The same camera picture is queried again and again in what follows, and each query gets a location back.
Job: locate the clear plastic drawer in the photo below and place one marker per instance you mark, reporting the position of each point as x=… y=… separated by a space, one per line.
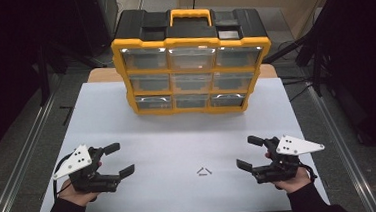
x=153 y=102

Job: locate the grid of clear drawers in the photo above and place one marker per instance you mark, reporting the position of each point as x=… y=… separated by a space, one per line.
x=189 y=57

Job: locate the black metal stand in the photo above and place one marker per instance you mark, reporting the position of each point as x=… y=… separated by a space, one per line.
x=285 y=49

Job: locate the metal floor rail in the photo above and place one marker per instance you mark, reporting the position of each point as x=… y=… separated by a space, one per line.
x=338 y=142
x=23 y=164

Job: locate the person's right hand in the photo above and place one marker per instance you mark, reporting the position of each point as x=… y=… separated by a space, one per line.
x=295 y=184

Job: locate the black cabinet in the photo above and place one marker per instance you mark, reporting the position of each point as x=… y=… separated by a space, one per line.
x=99 y=18

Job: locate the small metal screw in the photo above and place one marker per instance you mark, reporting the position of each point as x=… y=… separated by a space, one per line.
x=202 y=175
x=199 y=170
x=208 y=170

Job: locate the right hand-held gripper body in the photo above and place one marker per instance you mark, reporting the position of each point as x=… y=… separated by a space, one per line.
x=277 y=170

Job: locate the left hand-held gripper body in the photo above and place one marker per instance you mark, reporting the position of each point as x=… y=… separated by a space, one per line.
x=87 y=179

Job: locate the person's left hand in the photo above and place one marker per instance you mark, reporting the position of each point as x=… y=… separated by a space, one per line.
x=77 y=196

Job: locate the yellow black organizer case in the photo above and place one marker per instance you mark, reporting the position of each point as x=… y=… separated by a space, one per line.
x=190 y=29

